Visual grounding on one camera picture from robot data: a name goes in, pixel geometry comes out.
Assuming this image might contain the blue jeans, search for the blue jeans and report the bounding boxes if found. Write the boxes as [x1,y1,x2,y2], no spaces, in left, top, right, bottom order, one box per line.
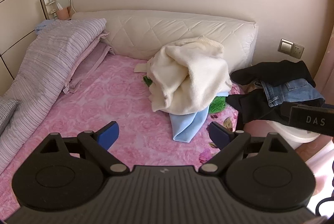
[261,78,325,108]

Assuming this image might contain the cream wardrobe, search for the cream wardrobe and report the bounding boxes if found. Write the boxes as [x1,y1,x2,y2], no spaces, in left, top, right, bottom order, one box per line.
[0,0,49,89]

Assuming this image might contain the pink curtain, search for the pink curtain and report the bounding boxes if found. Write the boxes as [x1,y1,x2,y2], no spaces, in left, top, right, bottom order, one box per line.
[313,28,334,109]

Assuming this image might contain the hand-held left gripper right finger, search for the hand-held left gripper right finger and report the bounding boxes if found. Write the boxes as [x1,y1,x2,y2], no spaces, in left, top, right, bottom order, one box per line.
[200,122,291,175]

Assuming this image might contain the white cosmetics rack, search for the white cosmetics rack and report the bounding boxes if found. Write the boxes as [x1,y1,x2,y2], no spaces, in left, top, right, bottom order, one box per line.
[43,0,59,20]

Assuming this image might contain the wall light switch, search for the wall light switch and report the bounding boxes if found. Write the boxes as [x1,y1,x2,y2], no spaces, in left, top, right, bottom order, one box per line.
[277,38,294,55]

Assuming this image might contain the green knit garment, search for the green knit garment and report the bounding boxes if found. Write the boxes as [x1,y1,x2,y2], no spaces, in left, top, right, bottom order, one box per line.
[143,75,227,113]

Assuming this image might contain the pink floral blanket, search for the pink floral blanket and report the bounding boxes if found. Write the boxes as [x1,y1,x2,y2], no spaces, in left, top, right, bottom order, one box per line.
[0,53,244,214]

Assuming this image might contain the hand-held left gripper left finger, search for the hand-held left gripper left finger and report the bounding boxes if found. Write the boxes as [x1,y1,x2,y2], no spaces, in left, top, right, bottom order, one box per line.
[39,121,129,175]

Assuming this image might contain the black garment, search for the black garment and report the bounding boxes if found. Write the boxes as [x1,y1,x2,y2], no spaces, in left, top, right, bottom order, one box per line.
[225,91,326,126]
[231,60,317,88]

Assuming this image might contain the cream fluffy garment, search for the cream fluffy garment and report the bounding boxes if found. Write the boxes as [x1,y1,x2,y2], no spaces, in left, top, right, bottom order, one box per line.
[147,44,232,115]

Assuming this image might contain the white plastic stool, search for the white plastic stool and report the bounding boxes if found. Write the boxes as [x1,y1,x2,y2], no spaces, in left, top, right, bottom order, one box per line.
[263,120,322,150]

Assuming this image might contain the cream quilted headboard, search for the cream quilted headboard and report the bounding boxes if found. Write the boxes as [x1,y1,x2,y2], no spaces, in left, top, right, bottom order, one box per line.
[71,10,259,75]

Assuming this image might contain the wall power socket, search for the wall power socket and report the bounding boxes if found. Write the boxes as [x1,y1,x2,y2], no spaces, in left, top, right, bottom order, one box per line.
[289,44,305,60]

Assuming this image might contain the lilac striped duvet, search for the lilac striped duvet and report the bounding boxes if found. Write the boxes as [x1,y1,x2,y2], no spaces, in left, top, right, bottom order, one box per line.
[0,18,107,175]

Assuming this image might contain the light blue garment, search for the light blue garment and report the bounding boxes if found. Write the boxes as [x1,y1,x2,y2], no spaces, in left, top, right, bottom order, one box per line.
[169,92,229,143]

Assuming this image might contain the pink cup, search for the pink cup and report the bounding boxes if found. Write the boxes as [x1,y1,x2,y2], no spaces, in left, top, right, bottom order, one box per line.
[57,6,70,20]

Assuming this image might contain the grey striped pillow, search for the grey striped pillow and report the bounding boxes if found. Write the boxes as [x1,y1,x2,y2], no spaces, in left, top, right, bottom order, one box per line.
[0,99,19,136]

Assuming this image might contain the lilac pillow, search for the lilac pillow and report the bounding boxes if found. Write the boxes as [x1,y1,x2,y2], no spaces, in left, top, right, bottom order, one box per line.
[63,42,115,94]
[70,29,110,78]

